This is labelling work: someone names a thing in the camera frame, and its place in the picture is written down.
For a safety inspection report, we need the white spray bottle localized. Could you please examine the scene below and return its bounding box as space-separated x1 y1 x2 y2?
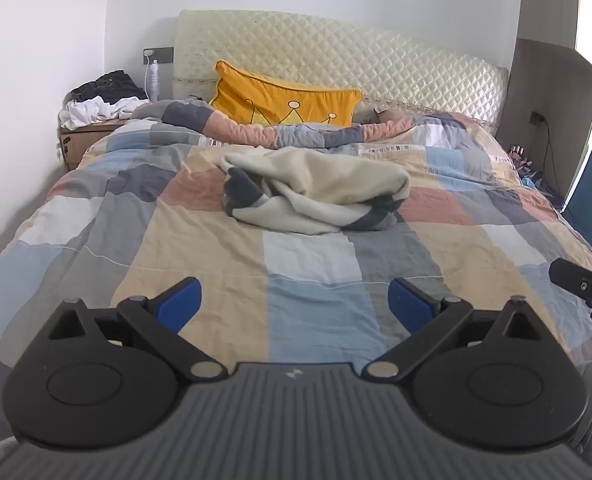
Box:
146 59 161 102

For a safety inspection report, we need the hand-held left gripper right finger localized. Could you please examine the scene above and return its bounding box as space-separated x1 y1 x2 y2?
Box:
363 277 544 382

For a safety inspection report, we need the grey wall socket plate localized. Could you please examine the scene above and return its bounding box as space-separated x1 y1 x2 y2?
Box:
142 46 175 65

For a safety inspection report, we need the pile of dark clothes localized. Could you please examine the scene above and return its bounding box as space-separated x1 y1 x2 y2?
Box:
70 71 149 103

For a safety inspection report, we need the group of small cosmetic bottles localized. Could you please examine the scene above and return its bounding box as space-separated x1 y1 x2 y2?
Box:
508 144 535 171

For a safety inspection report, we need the black power cable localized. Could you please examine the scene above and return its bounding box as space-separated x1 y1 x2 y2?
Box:
541 117 563 196

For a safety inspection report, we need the cream quilted headboard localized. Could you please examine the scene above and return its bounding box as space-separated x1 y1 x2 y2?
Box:
173 9 509 136

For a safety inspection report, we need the cardboard box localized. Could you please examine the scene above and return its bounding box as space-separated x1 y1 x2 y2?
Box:
56 119 127 172

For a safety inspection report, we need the grey pillow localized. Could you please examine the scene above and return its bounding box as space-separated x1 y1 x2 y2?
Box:
353 107 397 124

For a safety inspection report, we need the cream striped fleece blanket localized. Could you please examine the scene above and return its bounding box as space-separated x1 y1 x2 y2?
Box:
218 149 412 236

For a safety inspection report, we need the patchwork checked quilt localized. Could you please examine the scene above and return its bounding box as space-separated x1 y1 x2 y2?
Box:
0 99 592 461

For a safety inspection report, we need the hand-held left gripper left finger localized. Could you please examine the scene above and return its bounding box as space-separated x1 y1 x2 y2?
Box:
47 276 229 382

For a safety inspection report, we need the pile of white clothes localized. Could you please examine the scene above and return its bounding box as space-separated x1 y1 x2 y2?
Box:
58 96 152 130

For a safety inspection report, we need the yellow crown-print pillow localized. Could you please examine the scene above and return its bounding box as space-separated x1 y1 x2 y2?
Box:
208 60 364 128

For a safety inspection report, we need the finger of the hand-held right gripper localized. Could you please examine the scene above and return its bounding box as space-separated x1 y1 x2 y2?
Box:
548 257 592 305

